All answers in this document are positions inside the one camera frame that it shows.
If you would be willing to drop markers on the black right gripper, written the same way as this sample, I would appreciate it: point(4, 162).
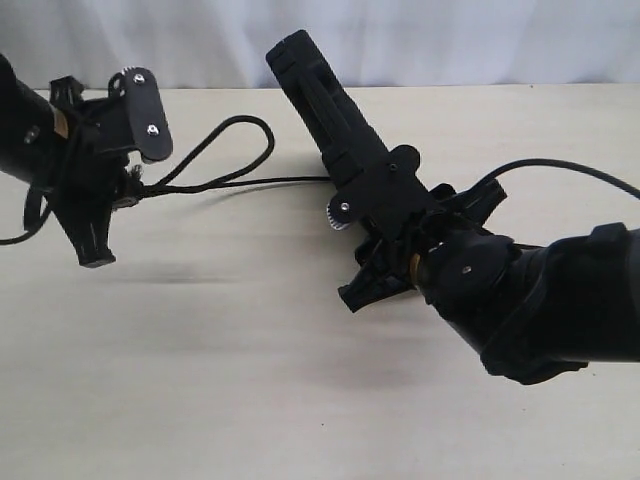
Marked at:
point(384, 266)

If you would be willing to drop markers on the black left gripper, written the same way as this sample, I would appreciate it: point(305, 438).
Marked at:
point(103, 132)

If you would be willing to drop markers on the black plastic carry case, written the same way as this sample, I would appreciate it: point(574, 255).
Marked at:
point(348, 144)

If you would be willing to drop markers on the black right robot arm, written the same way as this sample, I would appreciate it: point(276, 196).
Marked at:
point(530, 314)

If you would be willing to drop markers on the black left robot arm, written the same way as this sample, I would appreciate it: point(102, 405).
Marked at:
point(52, 146)

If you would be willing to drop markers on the white backdrop cloth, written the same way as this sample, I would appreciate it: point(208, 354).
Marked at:
point(223, 44)

